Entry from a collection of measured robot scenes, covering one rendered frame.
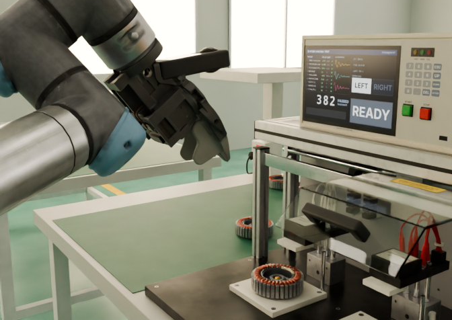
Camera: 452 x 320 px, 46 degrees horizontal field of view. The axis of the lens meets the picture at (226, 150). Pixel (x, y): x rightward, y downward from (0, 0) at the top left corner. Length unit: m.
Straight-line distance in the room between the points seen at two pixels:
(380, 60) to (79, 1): 0.62
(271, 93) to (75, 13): 1.59
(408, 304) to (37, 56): 0.81
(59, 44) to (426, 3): 8.22
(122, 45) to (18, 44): 0.12
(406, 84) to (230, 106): 5.53
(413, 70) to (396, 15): 7.57
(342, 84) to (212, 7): 5.25
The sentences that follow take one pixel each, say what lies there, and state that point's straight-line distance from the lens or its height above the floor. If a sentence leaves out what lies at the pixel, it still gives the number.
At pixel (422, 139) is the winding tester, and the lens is 1.01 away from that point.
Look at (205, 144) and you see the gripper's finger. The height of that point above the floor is 1.16.
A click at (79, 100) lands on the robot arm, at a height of 1.24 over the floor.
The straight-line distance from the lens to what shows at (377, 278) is 1.03.
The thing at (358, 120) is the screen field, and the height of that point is 1.15.
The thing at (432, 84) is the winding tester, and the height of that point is 1.23.
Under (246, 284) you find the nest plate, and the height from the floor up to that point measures 0.78.
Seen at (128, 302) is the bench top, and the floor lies 0.74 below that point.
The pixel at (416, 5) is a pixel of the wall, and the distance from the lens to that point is 8.82.
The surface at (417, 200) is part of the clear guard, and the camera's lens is 0.87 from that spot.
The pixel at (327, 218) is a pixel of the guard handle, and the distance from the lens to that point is 0.78.
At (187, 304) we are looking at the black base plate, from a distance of 1.14.
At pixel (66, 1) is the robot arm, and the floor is 1.35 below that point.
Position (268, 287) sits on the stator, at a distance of 1.13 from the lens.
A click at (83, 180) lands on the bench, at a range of 2.33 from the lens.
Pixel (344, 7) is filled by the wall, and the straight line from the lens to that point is 7.74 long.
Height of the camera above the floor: 1.30
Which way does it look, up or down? 11 degrees down
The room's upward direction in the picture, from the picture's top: straight up
